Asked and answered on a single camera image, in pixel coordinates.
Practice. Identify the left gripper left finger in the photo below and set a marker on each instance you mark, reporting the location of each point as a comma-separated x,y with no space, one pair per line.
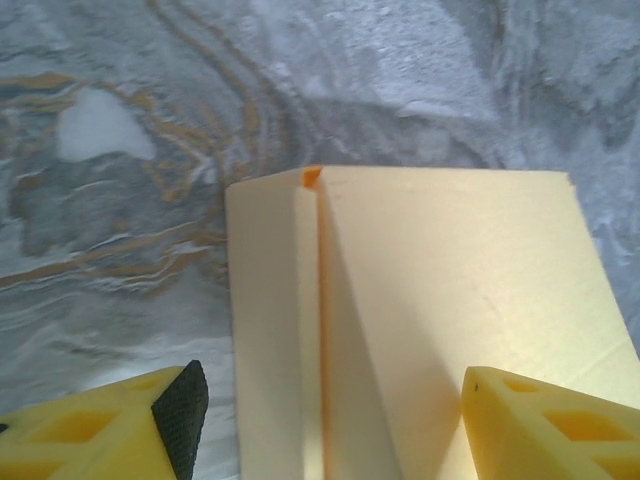
90,440

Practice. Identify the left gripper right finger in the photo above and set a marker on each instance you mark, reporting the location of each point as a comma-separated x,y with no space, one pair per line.
560,435

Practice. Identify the yellow paper box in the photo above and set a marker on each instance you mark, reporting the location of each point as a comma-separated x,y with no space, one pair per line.
425,300

